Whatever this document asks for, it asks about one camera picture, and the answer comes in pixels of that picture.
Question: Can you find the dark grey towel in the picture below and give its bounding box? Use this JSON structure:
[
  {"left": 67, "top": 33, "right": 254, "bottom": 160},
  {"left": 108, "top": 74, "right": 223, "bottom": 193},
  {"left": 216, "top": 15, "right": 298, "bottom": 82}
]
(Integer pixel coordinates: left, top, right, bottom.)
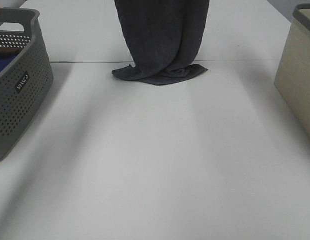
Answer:
[{"left": 112, "top": 0, "right": 209, "bottom": 86}]

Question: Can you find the grey perforated plastic basket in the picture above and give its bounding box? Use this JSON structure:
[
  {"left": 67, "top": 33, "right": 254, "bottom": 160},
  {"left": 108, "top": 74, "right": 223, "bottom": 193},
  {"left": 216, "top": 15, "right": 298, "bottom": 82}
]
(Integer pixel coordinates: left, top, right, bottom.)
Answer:
[{"left": 0, "top": 8, "right": 53, "bottom": 161}]

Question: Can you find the beige fabric storage bin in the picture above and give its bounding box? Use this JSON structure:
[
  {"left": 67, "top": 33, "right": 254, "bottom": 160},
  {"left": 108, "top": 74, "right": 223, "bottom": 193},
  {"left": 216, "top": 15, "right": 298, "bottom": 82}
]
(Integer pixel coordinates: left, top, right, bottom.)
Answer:
[{"left": 274, "top": 3, "right": 310, "bottom": 137}]

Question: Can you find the blue cloth in basket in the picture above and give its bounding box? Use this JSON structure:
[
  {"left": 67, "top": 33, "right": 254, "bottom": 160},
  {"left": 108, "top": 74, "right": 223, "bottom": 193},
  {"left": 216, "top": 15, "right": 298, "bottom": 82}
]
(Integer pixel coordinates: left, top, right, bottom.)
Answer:
[{"left": 0, "top": 55, "right": 16, "bottom": 72}]

